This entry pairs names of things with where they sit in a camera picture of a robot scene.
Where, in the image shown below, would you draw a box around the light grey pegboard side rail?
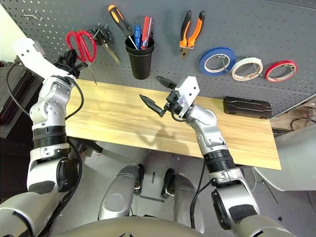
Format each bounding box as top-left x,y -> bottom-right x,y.
269,92 -> 316,120

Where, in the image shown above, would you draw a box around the black cup holder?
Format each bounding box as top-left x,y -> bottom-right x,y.
124,35 -> 156,80

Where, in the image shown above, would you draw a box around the long black floor tape strip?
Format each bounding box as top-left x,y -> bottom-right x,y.
139,194 -> 165,203

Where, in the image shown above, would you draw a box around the dark side cabinet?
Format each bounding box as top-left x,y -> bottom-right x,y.
0,60 -> 45,139

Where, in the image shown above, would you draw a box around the blue tape roll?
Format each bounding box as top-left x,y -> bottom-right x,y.
198,46 -> 237,76

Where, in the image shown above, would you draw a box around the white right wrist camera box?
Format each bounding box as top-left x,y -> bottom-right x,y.
174,76 -> 200,119

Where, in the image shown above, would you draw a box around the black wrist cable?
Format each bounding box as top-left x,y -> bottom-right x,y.
171,112 -> 186,123
64,79 -> 84,121

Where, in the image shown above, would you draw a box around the orange black screwdriver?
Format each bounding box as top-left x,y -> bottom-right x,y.
107,4 -> 139,50

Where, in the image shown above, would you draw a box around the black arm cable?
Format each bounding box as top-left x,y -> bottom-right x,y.
189,160 -> 214,229
6,61 -> 32,117

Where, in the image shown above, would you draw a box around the blue handled screwdriver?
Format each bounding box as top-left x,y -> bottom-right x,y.
133,25 -> 142,50

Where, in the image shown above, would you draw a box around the black plastic tool case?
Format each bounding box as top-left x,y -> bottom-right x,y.
223,96 -> 274,119

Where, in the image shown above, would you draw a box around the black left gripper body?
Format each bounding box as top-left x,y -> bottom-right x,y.
53,53 -> 81,79

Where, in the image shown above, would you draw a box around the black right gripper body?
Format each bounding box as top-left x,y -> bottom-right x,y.
162,90 -> 184,115

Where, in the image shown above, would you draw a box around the black table bracket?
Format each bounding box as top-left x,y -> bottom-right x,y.
78,139 -> 104,158

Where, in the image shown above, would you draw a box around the orange black pliers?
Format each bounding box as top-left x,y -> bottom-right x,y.
179,10 -> 206,59

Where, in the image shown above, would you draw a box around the grey robot torso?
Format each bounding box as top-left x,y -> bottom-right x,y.
50,216 -> 205,237

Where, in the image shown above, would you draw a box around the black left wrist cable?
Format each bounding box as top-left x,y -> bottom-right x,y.
64,79 -> 84,121

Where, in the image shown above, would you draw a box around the silver left robot leg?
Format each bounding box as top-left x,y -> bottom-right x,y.
98,164 -> 145,222

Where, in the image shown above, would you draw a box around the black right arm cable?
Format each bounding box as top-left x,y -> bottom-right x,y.
189,160 -> 214,229

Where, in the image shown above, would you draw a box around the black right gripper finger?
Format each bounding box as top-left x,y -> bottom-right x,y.
139,93 -> 168,118
154,76 -> 178,91

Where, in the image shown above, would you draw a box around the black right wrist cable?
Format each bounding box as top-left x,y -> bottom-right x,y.
171,112 -> 186,123

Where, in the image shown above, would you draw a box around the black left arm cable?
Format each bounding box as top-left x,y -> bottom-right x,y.
6,61 -> 32,117

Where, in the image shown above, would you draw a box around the black handled scissors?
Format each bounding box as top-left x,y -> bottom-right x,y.
87,24 -> 121,65

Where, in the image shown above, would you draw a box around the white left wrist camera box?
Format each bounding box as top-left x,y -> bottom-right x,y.
12,38 -> 75,79

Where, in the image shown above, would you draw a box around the red handled scissors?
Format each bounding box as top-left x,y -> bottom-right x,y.
65,29 -> 98,86

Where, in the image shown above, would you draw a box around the white tape roll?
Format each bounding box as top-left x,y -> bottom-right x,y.
231,57 -> 264,82

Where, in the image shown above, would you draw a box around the grey metal pegboard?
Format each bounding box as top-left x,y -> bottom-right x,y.
0,0 -> 316,117

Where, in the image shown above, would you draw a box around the red tape roll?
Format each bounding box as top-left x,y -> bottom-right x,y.
264,60 -> 299,83

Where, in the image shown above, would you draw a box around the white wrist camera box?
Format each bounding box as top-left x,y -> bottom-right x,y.
174,76 -> 200,119
12,38 -> 75,79

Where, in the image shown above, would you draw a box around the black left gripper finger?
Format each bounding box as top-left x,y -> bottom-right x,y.
74,62 -> 89,72
64,48 -> 79,65

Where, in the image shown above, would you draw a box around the large grey rounded shell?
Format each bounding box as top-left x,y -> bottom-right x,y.
254,123 -> 316,192

